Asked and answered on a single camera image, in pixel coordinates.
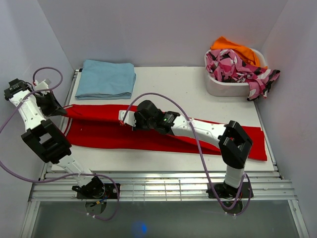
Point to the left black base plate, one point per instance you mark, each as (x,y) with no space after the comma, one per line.
(110,192)

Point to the white plastic basket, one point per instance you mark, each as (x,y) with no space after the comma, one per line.
(223,86)

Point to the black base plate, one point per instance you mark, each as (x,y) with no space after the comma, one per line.
(227,192)
(110,192)

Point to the orange garment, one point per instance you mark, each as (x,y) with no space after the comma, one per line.
(245,53)

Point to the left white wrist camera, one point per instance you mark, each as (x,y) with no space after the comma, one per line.
(43,85)

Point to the pink camouflage trousers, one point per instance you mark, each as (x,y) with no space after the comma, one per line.
(237,69)

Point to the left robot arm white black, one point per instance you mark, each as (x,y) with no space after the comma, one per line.
(44,138)

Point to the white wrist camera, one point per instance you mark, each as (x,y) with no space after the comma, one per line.
(43,85)
(127,117)

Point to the aluminium rail frame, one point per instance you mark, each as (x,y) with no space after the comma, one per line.
(164,194)

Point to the red trousers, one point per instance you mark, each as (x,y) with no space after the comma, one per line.
(97,126)

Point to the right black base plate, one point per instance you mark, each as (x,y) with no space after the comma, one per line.
(227,192)

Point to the folded light blue trousers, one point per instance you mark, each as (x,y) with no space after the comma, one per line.
(105,81)

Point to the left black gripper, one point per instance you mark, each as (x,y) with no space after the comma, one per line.
(55,108)

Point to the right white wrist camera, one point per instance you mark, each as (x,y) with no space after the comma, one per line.
(127,117)

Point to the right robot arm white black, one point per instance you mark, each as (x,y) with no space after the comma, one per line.
(231,139)

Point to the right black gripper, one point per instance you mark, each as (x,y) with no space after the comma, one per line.
(137,117)

